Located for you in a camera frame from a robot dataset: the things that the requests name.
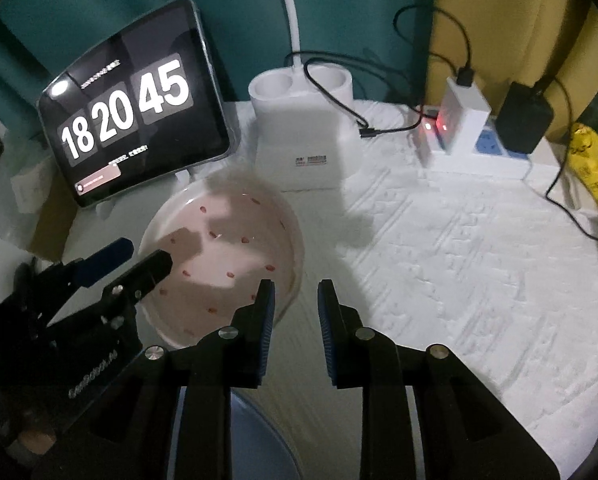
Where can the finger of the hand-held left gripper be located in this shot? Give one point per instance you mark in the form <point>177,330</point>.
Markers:
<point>106,260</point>
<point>146,270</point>

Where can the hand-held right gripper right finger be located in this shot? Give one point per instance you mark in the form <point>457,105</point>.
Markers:
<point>329,340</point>

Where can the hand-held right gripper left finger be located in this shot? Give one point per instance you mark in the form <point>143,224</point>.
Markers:
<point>265,332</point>

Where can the pink dotted dish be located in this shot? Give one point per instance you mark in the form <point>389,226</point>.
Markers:
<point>229,240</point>

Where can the large blue plate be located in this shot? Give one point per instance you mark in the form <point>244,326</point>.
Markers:
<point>259,440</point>

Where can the person's left hand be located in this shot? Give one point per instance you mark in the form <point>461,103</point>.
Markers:
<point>36,441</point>

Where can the cardboard box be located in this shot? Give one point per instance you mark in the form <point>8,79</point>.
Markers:
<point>49,210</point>

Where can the white textured tablecloth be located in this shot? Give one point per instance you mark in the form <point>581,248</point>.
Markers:
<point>454,270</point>

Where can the tablet showing clock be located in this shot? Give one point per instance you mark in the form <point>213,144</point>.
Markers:
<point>129,105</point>

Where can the white desk lamp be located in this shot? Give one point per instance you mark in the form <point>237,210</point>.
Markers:
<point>304,145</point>

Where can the white power strip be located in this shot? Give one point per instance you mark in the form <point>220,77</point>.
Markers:
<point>479,157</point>

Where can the teal curtain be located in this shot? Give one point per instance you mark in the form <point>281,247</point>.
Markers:
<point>229,0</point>

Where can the black power adapter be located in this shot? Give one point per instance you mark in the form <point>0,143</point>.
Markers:
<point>524,117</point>

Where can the yellow packet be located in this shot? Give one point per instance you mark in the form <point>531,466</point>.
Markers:
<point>594,170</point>

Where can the yellow curtain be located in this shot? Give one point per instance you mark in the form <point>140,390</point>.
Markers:
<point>504,20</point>

